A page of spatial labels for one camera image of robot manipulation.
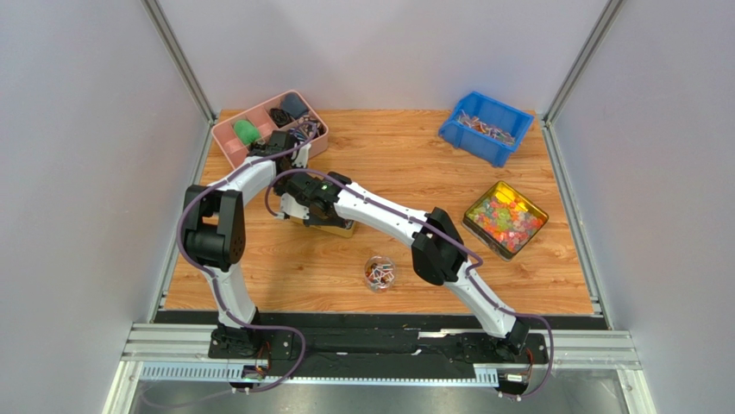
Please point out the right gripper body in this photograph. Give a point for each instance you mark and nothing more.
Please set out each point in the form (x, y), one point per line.
(316, 213)

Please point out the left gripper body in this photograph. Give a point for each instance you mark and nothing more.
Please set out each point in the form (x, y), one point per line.
(278, 188)

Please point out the gold tin of lollipops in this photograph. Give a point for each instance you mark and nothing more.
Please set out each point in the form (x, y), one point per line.
(345, 232)

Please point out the clear glass jar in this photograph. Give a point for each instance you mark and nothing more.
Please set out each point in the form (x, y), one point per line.
(379, 273)

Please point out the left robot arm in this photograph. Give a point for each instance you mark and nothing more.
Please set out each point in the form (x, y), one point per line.
(211, 236)

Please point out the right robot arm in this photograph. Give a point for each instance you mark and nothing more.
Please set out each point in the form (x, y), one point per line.
(438, 254)

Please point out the tin of gummy candies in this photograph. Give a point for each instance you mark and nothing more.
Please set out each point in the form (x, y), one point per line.
(504, 219)

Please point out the pink compartment organizer box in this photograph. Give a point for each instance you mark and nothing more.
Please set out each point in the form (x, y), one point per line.
(268, 117)

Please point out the green rolled sock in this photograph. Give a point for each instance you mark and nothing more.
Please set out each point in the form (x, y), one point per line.
(246, 132)

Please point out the dark blue rolled sock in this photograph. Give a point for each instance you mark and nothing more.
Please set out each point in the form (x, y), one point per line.
(293, 105)

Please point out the blue plastic bin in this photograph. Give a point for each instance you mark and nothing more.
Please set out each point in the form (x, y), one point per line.
(486, 128)

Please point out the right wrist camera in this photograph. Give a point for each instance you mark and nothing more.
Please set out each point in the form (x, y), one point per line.
(289, 208)

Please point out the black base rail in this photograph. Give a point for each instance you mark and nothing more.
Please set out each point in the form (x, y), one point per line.
(379, 346)

